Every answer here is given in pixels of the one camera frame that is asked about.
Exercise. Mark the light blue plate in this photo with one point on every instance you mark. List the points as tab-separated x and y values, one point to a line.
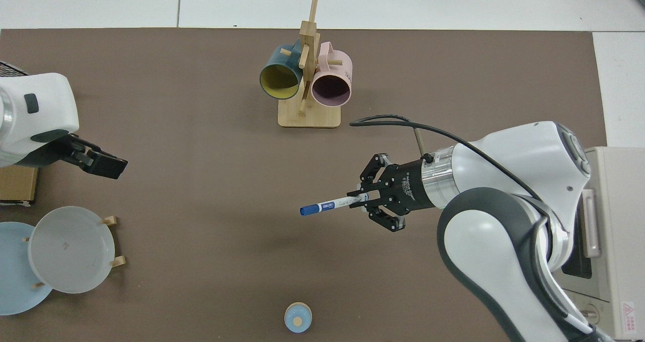
15	281

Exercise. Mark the brown table cloth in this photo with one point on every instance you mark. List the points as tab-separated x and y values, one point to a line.
201	181

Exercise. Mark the small blue round bell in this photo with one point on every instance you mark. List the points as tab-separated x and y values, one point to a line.
292	314

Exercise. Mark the white marker with blue cap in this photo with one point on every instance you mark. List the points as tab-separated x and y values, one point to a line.
327	207

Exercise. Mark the pink mug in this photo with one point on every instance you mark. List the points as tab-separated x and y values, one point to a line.
343	73

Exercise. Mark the dark teal mug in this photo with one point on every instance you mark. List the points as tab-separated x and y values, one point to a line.
272	58

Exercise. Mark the grey plate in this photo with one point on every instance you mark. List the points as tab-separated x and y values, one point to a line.
70	251

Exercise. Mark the pale toaster oven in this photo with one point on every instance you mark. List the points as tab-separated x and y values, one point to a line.
625	206

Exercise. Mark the wooden plate rack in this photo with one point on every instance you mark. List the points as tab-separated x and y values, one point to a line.
110	220

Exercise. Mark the wooden cup stand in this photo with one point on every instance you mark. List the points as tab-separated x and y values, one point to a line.
310	118

